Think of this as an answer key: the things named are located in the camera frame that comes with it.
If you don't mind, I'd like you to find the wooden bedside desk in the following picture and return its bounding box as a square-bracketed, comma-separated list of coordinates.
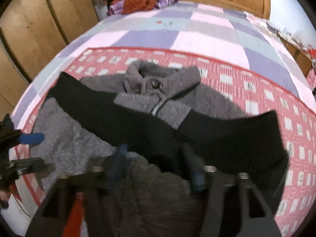
[266, 22, 312, 77]

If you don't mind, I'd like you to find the red white patterned blanket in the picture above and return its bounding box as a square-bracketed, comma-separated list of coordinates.
[11, 47, 315, 236]

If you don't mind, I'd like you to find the purple pink checkered bedsheet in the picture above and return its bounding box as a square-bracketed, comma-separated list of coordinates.
[13, 2, 315, 126]

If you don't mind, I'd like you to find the wooden wardrobe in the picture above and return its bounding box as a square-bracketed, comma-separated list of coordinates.
[1, 0, 99, 117]

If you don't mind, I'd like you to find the purple white pillow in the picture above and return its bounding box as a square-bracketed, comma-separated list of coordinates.
[106, 0, 179, 16]

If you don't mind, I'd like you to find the grey and black jacket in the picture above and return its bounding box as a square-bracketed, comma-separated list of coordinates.
[30, 61, 289, 236]

